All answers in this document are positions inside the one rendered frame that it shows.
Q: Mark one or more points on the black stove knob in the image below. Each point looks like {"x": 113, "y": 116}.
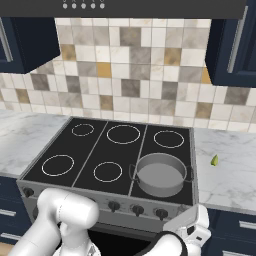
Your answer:
{"x": 28, "y": 192}
{"x": 114, "y": 206}
{"x": 161, "y": 213}
{"x": 137, "y": 210}

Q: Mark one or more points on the navy wall cupboard door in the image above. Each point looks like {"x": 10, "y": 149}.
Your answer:
{"x": 240, "y": 43}
{"x": 33, "y": 43}

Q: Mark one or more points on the navy drawer front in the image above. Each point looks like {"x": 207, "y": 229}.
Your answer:
{"x": 16, "y": 230}
{"x": 10, "y": 196}
{"x": 226, "y": 230}
{"x": 216, "y": 251}

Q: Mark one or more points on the black oven door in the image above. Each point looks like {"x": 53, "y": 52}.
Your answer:
{"x": 123, "y": 243}

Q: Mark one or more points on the green lemon wedge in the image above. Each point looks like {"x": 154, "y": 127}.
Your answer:
{"x": 214, "y": 160}

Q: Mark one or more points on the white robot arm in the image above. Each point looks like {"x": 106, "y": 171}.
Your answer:
{"x": 68, "y": 213}

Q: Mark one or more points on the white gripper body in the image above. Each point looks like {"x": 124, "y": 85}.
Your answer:
{"x": 193, "y": 217}

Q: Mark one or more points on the black hob stove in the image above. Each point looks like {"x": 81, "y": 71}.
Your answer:
{"x": 100, "y": 150}

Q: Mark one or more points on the grey metal pot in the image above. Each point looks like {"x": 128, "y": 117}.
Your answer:
{"x": 160, "y": 176}

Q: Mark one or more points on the dark grey range hood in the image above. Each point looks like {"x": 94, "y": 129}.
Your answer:
{"x": 150, "y": 8}

